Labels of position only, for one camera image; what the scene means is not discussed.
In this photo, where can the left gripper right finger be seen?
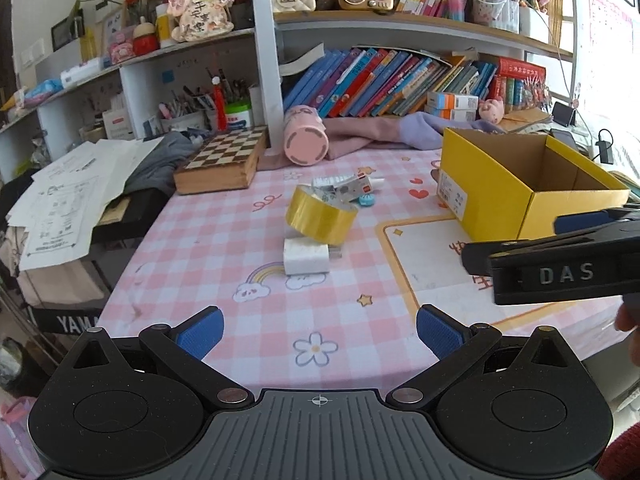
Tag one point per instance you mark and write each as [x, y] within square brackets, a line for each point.
[458, 348]

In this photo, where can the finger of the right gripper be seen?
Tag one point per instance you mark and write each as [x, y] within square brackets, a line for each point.
[593, 219]

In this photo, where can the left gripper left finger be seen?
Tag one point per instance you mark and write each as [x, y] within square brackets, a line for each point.
[181, 351]

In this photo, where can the white cube charger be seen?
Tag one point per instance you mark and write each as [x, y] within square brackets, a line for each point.
[302, 255]

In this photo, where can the gold tape roll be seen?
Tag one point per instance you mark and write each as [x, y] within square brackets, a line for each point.
[320, 215]

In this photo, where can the white red small carton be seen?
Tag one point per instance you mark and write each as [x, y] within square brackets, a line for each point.
[353, 187]

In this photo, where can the person's right hand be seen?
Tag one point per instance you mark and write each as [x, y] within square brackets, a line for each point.
[625, 323]

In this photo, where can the yellow cardboard box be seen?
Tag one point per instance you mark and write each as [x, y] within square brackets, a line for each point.
[514, 186]

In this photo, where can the black power adapter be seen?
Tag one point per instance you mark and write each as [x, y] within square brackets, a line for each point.
[605, 147]

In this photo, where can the small pink pig toy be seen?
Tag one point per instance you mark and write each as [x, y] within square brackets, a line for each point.
[491, 110]

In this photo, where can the pink checked tablecloth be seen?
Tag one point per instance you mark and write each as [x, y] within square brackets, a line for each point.
[353, 326]

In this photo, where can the red thick book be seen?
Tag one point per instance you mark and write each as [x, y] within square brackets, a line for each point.
[517, 69]

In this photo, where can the light blue round charm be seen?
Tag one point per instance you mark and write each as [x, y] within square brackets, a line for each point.
[366, 200]

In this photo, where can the orange white box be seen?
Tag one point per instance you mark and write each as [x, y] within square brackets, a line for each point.
[451, 101]

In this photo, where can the pink purple cloth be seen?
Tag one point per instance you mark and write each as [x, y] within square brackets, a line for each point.
[420, 131]

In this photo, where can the stack of white papers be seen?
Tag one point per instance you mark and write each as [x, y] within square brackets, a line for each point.
[66, 200]

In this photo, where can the wooden chess box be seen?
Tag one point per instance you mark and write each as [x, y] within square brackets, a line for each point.
[226, 162]

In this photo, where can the grey cloth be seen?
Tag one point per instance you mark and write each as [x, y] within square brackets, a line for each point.
[156, 171]

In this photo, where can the white printed tube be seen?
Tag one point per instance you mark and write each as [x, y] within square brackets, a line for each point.
[333, 184]

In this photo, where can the red hanging tassel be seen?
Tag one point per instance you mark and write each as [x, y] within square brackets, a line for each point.
[218, 97]

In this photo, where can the green lid white jar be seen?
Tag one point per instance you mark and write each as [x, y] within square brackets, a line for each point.
[239, 115]

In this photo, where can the pink cylindrical cup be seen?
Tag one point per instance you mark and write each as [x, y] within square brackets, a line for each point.
[304, 134]

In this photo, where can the row of lower books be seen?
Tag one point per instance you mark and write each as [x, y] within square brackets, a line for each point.
[374, 81]

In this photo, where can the white bookshelf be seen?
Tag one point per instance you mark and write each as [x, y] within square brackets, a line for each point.
[274, 32]

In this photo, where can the pink pig figurine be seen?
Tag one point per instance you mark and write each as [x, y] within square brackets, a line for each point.
[197, 20]

